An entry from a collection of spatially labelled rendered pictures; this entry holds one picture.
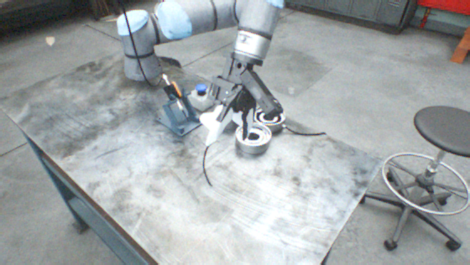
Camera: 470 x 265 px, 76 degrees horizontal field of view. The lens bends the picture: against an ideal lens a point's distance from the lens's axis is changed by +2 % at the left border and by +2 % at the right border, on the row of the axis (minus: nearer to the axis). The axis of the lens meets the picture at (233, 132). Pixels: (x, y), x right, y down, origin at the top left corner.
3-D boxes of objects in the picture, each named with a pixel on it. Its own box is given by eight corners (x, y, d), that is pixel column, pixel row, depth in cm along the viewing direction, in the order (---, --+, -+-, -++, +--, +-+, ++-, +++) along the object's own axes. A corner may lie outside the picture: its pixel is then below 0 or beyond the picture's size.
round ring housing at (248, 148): (258, 160, 84) (259, 150, 82) (228, 147, 89) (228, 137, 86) (276, 140, 91) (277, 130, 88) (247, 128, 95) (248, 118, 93)
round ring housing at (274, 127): (245, 127, 96) (246, 116, 93) (262, 111, 103) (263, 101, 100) (274, 139, 92) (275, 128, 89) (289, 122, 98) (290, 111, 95)
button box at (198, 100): (216, 103, 106) (216, 91, 103) (202, 111, 102) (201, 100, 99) (200, 95, 110) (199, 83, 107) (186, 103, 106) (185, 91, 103)
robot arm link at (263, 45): (277, 43, 64) (259, 34, 57) (269, 64, 65) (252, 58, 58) (248, 35, 68) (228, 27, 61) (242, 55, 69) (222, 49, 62)
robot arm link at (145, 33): (119, 46, 119) (110, 12, 111) (152, 39, 124) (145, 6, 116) (127, 58, 111) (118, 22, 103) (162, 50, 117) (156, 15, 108)
